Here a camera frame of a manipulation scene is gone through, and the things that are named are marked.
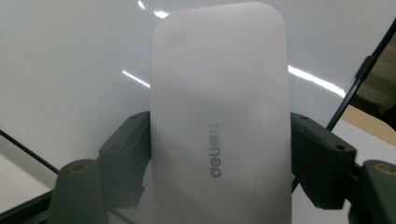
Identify wooden table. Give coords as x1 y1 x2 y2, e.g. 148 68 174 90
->
340 105 396 147

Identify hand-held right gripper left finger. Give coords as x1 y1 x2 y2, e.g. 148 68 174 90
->
97 110 152 210

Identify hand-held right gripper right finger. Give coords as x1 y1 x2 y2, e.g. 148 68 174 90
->
290 112 358 210

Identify white whiteboard eraser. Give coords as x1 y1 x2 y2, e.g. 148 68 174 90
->
149 1 293 224

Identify white whiteboard with red scribble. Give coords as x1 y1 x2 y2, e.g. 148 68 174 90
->
0 0 396 224

